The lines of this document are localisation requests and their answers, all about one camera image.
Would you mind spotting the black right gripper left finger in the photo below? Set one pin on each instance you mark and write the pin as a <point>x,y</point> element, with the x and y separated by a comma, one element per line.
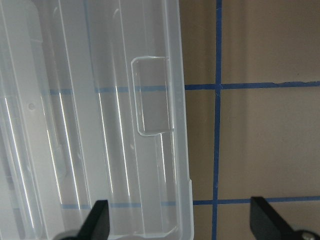
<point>97,224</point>

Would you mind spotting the clear plastic box lid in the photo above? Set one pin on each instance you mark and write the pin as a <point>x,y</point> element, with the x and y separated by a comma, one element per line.
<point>93,119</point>

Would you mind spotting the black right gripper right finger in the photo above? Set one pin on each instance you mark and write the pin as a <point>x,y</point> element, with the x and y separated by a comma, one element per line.
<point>267,224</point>

